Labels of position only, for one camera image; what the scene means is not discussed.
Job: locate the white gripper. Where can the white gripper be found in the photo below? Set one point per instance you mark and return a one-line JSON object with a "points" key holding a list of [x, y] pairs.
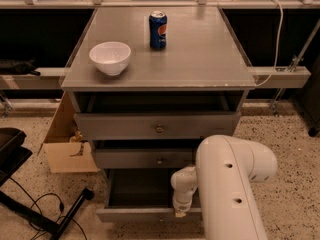
{"points": [[182, 205]]}

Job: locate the grey bottom drawer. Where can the grey bottom drawer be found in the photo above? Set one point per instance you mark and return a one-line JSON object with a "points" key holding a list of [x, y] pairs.
{"points": [[143, 195]]}

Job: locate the grey drawer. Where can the grey drawer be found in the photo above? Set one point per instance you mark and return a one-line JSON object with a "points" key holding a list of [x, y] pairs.
{"points": [[143, 195], [143, 126], [143, 158]]}

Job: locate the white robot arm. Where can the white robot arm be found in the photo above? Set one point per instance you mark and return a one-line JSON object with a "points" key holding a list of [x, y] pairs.
{"points": [[222, 173]]}

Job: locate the grey top drawer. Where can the grey top drawer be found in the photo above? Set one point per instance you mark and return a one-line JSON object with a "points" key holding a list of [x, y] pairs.
{"points": [[143, 126]]}

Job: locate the grey middle drawer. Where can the grey middle drawer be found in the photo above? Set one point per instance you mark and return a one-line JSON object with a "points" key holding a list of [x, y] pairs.
{"points": [[143, 158]]}

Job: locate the grey drawer cabinet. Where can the grey drawer cabinet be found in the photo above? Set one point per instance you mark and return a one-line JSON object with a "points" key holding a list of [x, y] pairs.
{"points": [[145, 111]]}

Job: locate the cardboard box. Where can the cardboard box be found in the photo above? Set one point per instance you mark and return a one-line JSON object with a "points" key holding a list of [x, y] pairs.
{"points": [[65, 148]]}

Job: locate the white bowl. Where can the white bowl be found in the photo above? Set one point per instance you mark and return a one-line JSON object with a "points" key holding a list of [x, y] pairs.
{"points": [[110, 58]]}

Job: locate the blue pepsi can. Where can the blue pepsi can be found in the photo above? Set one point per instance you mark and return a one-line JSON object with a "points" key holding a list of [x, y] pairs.
{"points": [[158, 27]]}

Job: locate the black object on rail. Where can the black object on rail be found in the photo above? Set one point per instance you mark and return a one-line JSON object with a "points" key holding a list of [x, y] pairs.
{"points": [[18, 67]]}

